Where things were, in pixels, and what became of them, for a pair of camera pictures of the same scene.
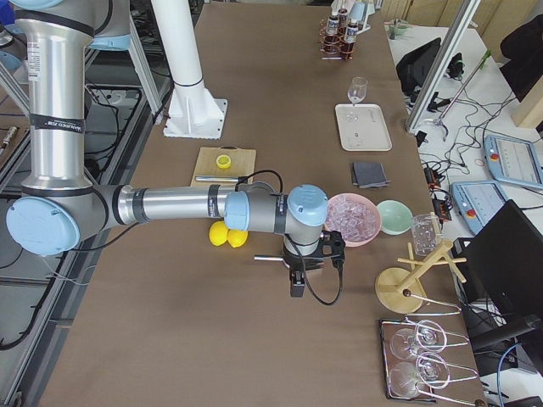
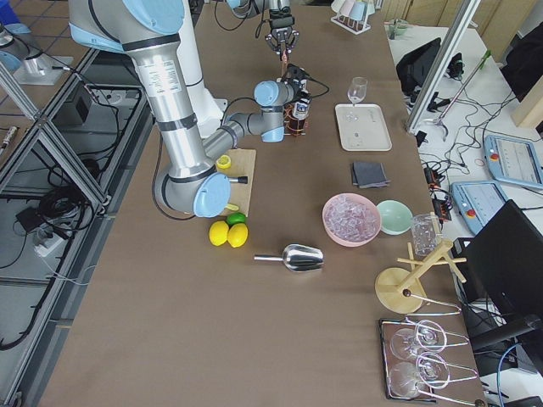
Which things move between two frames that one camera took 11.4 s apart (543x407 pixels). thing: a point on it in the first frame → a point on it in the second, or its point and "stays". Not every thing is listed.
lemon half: x=223 y=161 stays
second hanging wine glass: x=429 y=370 stays
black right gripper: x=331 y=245 → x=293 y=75
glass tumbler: x=426 y=231 stays
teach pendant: x=513 y=161 stays
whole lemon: x=218 y=232 stays
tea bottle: x=343 y=17 → x=299 y=113
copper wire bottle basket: x=334 y=47 → x=288 y=126
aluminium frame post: x=466 y=15 stays
